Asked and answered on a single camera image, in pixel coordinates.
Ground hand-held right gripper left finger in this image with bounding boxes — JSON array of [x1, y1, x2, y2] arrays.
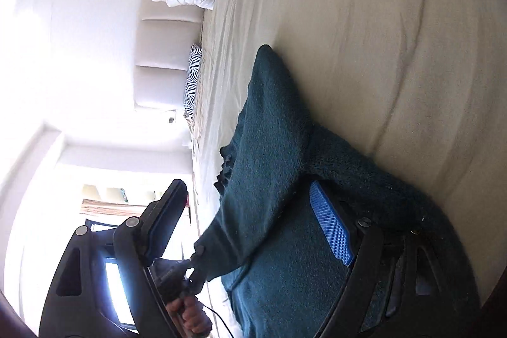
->
[[40, 180, 189, 338]]

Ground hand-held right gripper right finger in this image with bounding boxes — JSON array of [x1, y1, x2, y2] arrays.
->
[[310, 181, 482, 338]]

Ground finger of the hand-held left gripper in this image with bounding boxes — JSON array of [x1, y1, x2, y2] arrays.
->
[[185, 242, 207, 286]]

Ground dark teal knit sweater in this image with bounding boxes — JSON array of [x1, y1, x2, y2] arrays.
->
[[194, 44, 482, 338]]

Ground person's left hand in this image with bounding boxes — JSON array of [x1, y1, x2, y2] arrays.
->
[[165, 297, 215, 338]]

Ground beige curtain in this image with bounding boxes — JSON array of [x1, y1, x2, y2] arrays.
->
[[80, 197, 159, 217]]

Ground zebra print pillow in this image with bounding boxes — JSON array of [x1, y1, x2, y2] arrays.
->
[[183, 44, 203, 119]]

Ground beige padded headboard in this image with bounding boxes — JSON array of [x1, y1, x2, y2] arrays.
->
[[132, 0, 205, 114]]

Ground bed with beige sheet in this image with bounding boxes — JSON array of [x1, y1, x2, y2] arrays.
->
[[185, 0, 505, 338]]

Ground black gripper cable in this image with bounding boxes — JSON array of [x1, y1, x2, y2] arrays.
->
[[204, 304, 240, 328]]

